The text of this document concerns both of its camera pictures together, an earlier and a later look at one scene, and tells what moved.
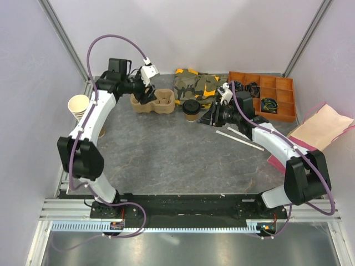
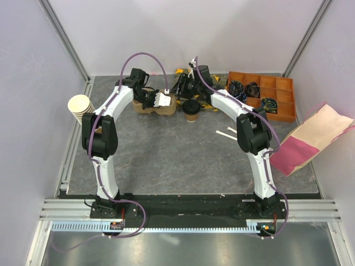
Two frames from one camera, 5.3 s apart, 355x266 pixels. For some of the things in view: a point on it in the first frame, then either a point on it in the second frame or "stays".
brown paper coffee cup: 192,118 stays
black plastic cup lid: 191,107 stays
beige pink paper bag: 321,125 stays
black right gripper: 212,117 -> 183,80
